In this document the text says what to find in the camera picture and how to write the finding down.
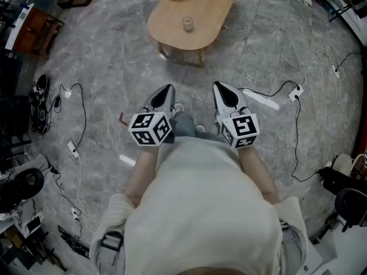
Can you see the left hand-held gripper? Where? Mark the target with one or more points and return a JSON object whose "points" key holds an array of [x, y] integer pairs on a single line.
{"points": [[149, 129]]}

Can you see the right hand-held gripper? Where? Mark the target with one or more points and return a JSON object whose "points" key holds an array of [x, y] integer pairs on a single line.
{"points": [[243, 129]]}

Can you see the small glass jar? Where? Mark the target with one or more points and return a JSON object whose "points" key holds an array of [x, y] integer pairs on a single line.
{"points": [[187, 24]]}

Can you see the person's left forearm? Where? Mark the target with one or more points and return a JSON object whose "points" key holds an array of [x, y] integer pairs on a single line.
{"points": [[143, 170]]}

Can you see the person's right forearm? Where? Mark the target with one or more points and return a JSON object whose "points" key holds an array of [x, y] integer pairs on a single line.
{"points": [[258, 173]]}

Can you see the light wooden oval table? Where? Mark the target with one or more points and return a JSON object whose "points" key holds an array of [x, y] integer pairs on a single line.
{"points": [[198, 13]]}

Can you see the person's left white shoe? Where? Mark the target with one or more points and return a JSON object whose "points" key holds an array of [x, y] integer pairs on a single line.
{"points": [[178, 107]]}

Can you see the person's white shoe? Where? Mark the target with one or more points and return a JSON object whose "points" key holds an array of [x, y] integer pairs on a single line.
{"points": [[178, 107], [199, 128]]}

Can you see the person's blue jeans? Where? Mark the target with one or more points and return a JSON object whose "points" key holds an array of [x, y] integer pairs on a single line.
{"points": [[185, 126]]}

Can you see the person's right white shoe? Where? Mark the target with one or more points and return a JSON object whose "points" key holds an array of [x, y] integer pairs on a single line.
{"points": [[199, 128]]}

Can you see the white square power strip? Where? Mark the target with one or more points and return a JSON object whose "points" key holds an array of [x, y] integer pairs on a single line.
{"points": [[295, 92]]}

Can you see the white oblong power strip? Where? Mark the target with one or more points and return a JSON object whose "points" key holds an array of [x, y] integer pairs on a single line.
{"points": [[74, 150]]}

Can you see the person's cream shirt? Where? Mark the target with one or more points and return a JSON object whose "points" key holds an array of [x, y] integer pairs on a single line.
{"points": [[200, 211]]}

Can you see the brown wooden side table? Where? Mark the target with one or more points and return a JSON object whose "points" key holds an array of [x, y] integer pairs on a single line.
{"points": [[35, 31]]}

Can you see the black office chair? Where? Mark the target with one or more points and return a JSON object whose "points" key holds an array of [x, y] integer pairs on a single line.
{"points": [[351, 203]]}

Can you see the black round fan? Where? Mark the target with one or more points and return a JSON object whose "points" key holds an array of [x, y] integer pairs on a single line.
{"points": [[24, 183]]}

